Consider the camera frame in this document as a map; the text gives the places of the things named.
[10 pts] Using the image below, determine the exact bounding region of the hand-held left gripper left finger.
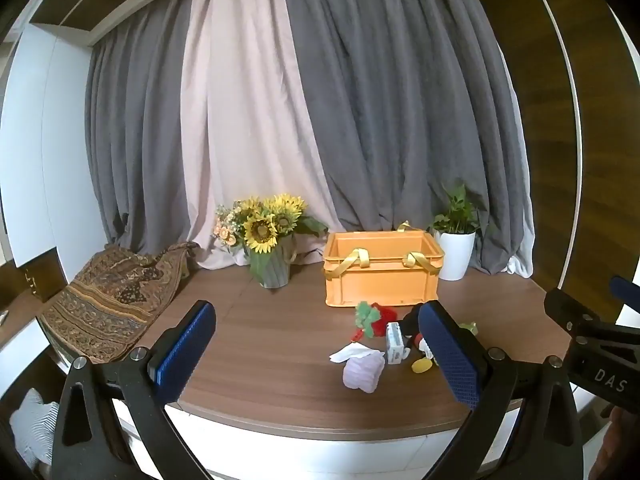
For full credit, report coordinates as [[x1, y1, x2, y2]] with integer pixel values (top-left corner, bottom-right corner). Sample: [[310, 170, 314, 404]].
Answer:
[[51, 300, 217, 480]]

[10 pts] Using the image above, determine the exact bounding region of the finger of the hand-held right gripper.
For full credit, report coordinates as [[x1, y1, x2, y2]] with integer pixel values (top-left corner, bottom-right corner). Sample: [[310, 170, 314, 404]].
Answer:
[[609, 275, 640, 311], [544, 287, 640, 346]]

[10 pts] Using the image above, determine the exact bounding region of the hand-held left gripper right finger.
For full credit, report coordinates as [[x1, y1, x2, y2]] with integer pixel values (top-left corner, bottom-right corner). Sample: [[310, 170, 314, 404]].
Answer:
[[418, 301, 585, 480]]

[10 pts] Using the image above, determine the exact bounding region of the orange plastic crate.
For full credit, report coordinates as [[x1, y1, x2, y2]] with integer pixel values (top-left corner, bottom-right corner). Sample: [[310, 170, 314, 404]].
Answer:
[[322, 231, 446, 309]]

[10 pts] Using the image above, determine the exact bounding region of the lavender soft toy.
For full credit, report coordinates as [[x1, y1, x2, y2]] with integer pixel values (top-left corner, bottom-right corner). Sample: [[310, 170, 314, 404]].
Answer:
[[342, 349, 386, 394]]

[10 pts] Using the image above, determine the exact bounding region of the black mouse plush toy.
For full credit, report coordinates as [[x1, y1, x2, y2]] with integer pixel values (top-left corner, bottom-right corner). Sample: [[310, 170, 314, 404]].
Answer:
[[400, 305, 442, 375]]

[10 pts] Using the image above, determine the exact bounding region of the small white box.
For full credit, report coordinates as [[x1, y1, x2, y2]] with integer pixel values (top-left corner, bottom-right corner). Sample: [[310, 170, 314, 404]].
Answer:
[[385, 322, 407, 365]]

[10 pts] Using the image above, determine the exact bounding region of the white sheer curtain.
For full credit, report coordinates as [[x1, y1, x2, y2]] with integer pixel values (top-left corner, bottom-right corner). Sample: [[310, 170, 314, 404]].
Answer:
[[502, 85, 535, 279]]

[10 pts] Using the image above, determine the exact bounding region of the red strawberry plush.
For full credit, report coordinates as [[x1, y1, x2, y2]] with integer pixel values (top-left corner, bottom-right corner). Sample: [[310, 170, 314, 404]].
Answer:
[[350, 301, 402, 344]]

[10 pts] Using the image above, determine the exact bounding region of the brown patterned cloth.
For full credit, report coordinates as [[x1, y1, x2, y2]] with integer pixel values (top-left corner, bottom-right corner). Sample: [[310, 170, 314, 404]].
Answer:
[[39, 241, 199, 364]]

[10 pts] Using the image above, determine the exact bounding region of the white plant pot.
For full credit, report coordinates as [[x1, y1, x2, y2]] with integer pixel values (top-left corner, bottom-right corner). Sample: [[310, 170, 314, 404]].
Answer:
[[432, 229, 477, 281]]

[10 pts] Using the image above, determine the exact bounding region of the white paper tissue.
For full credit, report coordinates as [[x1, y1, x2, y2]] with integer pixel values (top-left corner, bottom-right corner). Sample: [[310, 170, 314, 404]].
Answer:
[[328, 343, 374, 364]]

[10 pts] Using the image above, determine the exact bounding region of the grey-green ribbed vase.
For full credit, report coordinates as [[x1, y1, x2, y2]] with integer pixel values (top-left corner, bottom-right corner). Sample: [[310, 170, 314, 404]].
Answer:
[[249, 234, 297, 290]]

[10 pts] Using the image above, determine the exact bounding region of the green leafy plant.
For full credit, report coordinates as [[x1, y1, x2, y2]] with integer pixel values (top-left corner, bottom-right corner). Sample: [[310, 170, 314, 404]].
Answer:
[[429, 183, 482, 235]]

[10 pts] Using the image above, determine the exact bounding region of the sunflower bouquet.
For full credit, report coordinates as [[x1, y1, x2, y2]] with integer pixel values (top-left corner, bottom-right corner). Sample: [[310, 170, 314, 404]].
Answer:
[[214, 193, 329, 281]]

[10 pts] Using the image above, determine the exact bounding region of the wooden side cabinet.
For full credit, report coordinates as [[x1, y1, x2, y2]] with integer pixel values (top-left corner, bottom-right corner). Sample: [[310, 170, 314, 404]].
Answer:
[[0, 249, 68, 356]]

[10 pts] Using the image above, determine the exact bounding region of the white curved pole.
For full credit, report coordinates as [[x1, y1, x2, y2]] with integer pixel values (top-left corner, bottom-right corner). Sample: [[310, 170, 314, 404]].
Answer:
[[517, 0, 584, 292]]

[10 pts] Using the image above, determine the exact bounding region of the striped grey cloth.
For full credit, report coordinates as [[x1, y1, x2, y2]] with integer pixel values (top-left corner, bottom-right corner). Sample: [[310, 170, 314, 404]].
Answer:
[[9, 387, 65, 472]]

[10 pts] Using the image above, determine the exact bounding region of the grey curtain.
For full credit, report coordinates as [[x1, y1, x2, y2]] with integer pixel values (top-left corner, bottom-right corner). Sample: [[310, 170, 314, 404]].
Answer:
[[85, 0, 213, 257], [279, 0, 531, 277]]

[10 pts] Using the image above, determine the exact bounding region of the pink curtain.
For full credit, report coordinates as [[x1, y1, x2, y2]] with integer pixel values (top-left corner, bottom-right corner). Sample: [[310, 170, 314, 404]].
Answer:
[[181, 0, 343, 272]]

